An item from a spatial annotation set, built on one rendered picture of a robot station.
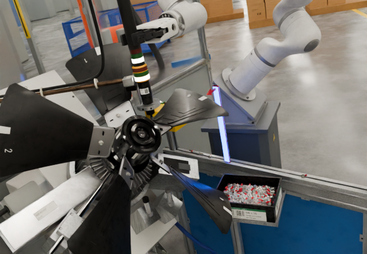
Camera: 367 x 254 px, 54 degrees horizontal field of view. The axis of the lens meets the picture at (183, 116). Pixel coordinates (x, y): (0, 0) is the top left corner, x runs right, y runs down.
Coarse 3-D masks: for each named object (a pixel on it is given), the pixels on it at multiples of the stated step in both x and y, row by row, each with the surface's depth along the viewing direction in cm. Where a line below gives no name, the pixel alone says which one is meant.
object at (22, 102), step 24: (24, 96) 87; (0, 120) 84; (24, 120) 87; (48, 120) 89; (72, 120) 92; (0, 144) 84; (24, 144) 87; (48, 144) 90; (72, 144) 93; (0, 168) 85; (24, 168) 88
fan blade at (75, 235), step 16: (112, 192) 87; (128, 192) 95; (96, 208) 81; (112, 208) 86; (128, 208) 94; (96, 224) 81; (112, 224) 85; (128, 224) 93; (80, 240) 76; (96, 240) 80; (112, 240) 84; (128, 240) 91
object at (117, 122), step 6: (126, 102) 105; (114, 108) 106; (120, 108) 105; (126, 108) 105; (132, 108) 104; (108, 114) 106; (114, 114) 105; (126, 114) 104; (132, 114) 103; (108, 120) 105; (114, 120) 105; (120, 120) 104; (108, 126) 105; (114, 126) 104
